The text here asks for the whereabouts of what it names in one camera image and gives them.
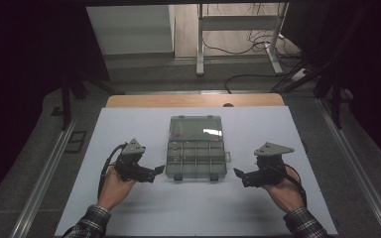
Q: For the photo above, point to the black metal stand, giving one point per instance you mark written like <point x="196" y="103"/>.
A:
<point x="335" y="105"/>
<point x="66" y="105"/>

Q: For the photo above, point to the person's right hand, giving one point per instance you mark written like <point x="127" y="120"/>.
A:
<point x="287" y="195"/>

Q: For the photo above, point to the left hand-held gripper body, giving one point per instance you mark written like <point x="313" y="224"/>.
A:
<point x="130" y="167"/>

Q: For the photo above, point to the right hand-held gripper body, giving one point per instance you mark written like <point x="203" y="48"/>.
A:
<point x="268" y="175"/>

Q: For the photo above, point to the black desk grommet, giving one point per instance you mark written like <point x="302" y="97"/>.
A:
<point x="228" y="105"/>

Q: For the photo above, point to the small black floor plate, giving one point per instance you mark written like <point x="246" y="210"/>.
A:
<point x="57" y="111"/>

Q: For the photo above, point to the white power strip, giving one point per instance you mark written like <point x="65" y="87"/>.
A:
<point x="299" y="75"/>

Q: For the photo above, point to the white cabinet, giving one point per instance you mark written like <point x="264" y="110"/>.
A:
<point x="129" y="29"/>

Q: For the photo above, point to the dark curtain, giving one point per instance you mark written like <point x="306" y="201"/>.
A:
<point x="377" y="66"/>
<point x="20" y="82"/>

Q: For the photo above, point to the translucent grey compartment box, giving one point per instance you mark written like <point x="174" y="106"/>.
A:
<point x="195" y="162"/>

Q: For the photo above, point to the white metal desk frame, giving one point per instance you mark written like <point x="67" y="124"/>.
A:
<point x="238" y="22"/>

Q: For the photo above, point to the person's left hand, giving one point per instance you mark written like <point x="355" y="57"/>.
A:
<point x="114" y="191"/>

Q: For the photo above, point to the aluminium floor rail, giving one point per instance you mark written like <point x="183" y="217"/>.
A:
<point x="43" y="185"/>
<point x="357" y="165"/>

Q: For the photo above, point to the large black floor plate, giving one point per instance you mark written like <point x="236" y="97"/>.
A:
<point x="75" y="142"/>

